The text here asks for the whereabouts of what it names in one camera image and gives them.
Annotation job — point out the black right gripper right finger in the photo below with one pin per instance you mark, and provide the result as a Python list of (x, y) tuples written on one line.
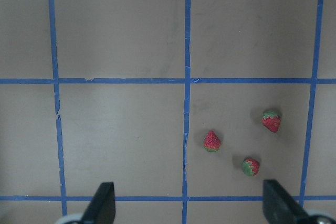
[(279, 207)]

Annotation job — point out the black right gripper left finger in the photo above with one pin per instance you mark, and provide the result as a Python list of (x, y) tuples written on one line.
[(102, 206)]

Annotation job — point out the red strawberry green cap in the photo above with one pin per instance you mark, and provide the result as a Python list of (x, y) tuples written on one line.
[(271, 120)]

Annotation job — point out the red strawberry pointing up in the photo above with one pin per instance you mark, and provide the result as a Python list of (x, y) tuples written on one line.
[(211, 142)]

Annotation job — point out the red strawberry near gripper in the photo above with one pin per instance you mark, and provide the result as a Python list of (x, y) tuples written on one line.
[(250, 167)]

